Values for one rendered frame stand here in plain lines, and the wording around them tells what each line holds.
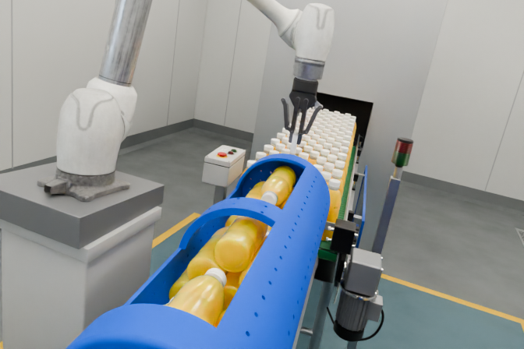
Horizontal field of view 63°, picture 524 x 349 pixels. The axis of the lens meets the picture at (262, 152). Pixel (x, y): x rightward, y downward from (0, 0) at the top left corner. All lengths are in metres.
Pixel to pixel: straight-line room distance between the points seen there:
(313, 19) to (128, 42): 0.56
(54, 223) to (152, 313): 0.65
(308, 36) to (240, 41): 4.77
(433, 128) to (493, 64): 0.94
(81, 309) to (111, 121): 0.50
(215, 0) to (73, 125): 5.10
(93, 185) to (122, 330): 0.74
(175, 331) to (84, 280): 0.70
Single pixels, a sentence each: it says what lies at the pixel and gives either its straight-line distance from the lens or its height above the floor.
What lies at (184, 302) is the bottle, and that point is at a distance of 0.64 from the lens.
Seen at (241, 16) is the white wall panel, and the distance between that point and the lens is 6.01.
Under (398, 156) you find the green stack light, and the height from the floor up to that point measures 1.19.
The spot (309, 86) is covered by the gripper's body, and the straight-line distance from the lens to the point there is 1.27.
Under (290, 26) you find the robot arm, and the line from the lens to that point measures 1.38.
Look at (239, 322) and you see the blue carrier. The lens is 0.61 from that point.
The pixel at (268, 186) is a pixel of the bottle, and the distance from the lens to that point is 1.13.
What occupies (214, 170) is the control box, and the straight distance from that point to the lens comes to 1.59.
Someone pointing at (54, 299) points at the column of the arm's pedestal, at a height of 0.80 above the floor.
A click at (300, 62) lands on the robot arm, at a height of 1.50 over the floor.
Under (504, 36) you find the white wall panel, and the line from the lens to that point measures 5.55.
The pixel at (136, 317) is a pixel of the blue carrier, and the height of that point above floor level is 1.23.
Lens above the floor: 1.58
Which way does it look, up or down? 16 degrees down
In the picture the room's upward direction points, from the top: 9 degrees clockwise
